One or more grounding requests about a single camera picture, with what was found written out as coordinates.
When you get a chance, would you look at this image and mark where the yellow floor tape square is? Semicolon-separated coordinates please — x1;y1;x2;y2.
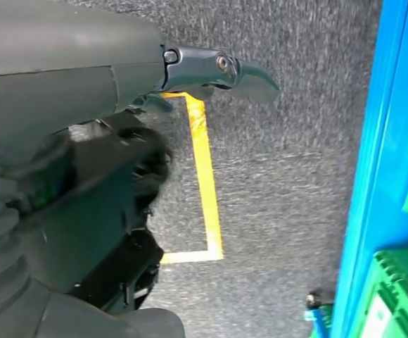
160;92;225;265

